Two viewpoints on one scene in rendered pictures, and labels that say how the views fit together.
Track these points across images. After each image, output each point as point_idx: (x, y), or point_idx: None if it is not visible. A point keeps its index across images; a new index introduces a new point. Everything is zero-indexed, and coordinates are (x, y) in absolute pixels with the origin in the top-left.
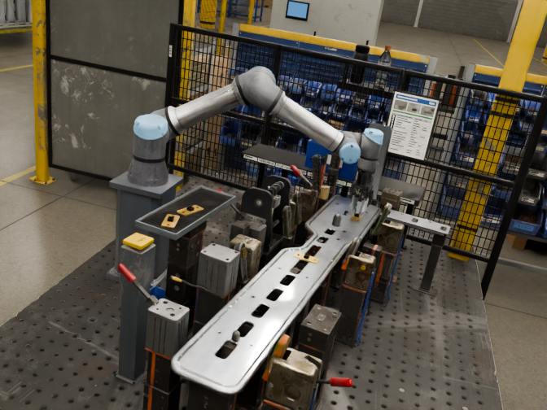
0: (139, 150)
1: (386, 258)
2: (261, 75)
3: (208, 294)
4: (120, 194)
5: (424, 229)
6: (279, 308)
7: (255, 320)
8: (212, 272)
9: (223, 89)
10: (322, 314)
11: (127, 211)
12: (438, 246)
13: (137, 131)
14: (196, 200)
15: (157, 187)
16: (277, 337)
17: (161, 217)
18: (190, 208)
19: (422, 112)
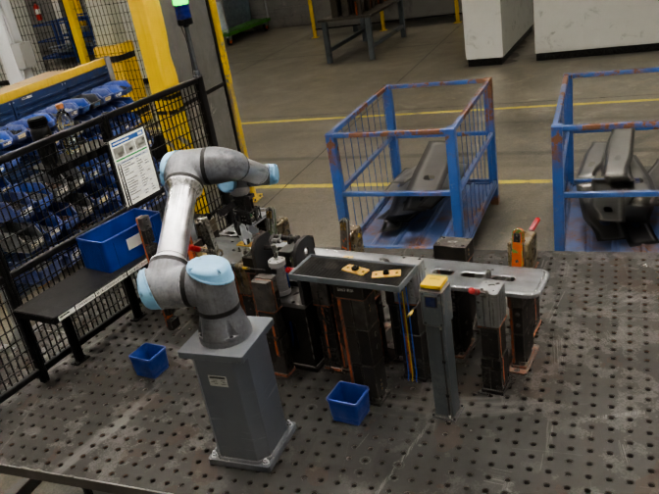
0: (232, 298)
1: None
2: (219, 147)
3: (420, 302)
4: (248, 361)
5: (263, 219)
6: (435, 265)
7: (459, 271)
8: (420, 277)
9: (183, 194)
10: (447, 241)
11: (257, 372)
12: None
13: (224, 278)
14: (327, 271)
15: (252, 322)
16: (475, 263)
17: (380, 279)
18: (358, 266)
19: (137, 146)
